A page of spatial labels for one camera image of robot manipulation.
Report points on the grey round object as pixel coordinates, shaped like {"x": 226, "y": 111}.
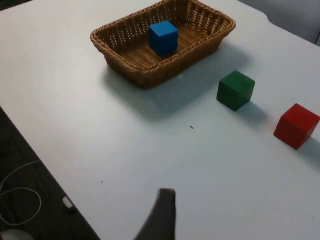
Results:
{"x": 12, "y": 232}

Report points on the brown wicker basket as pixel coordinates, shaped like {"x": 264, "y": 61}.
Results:
{"x": 130, "y": 47}

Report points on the green cube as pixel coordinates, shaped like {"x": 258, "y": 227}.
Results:
{"x": 235, "y": 90}

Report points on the red cube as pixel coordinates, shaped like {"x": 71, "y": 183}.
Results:
{"x": 296, "y": 126}

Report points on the blue cube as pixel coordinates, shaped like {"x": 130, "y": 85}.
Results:
{"x": 163, "y": 40}

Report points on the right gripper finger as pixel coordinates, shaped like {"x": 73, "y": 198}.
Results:
{"x": 160, "y": 220}

